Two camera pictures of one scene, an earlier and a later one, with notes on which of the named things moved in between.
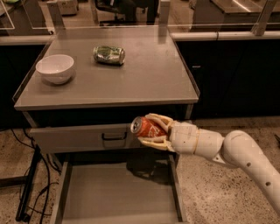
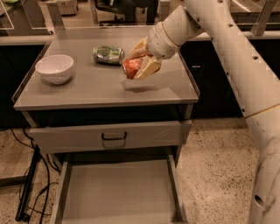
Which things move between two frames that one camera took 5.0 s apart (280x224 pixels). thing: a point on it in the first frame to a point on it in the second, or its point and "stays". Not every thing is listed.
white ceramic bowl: (55, 68) stays
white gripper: (184, 137) to (160, 42)
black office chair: (129, 12) stays
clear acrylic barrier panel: (139, 17) stays
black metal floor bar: (26, 180) stays
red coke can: (144, 127) to (131, 66)
